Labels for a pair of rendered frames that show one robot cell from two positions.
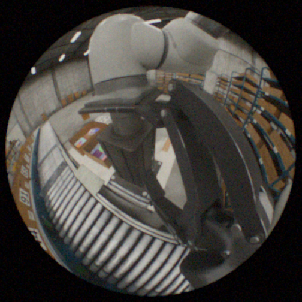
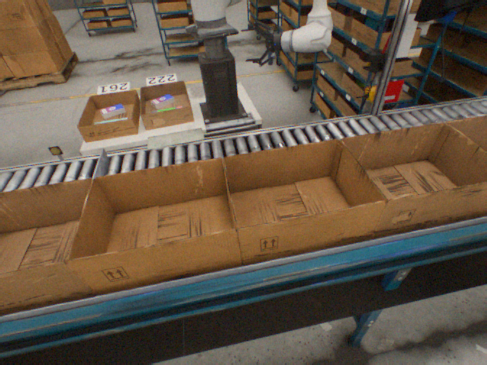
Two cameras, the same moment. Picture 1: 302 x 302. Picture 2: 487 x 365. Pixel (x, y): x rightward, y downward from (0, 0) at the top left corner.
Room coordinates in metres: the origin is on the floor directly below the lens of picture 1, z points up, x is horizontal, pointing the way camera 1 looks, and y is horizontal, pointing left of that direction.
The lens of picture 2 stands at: (-1.07, 0.89, 1.58)
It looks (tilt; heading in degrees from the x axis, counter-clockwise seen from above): 43 degrees down; 324
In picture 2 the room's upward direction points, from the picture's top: 4 degrees counter-clockwise
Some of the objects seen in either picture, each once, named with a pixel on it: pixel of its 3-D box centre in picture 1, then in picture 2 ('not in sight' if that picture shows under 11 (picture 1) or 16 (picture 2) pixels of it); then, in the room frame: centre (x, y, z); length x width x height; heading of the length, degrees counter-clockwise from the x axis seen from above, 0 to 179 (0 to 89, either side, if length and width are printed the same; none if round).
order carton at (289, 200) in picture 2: not in sight; (294, 197); (-0.68, 0.44, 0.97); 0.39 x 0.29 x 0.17; 63
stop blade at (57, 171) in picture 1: (52, 180); (96, 185); (0.07, 0.90, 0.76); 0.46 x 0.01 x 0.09; 153
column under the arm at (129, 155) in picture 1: (132, 155); (219, 84); (0.27, 0.09, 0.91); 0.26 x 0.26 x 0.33; 66
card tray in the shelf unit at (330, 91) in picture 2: not in sight; (340, 85); (0.47, -1.39, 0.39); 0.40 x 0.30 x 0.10; 153
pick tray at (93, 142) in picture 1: (108, 141); (166, 103); (0.50, 0.35, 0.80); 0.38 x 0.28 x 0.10; 158
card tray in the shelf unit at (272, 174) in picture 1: (272, 166); (383, 30); (0.04, -1.16, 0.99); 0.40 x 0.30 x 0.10; 149
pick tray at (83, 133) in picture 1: (87, 135); (112, 114); (0.61, 0.64, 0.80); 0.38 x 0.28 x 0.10; 155
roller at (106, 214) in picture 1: (90, 237); (235, 169); (-0.21, 0.35, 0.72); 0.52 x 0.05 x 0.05; 153
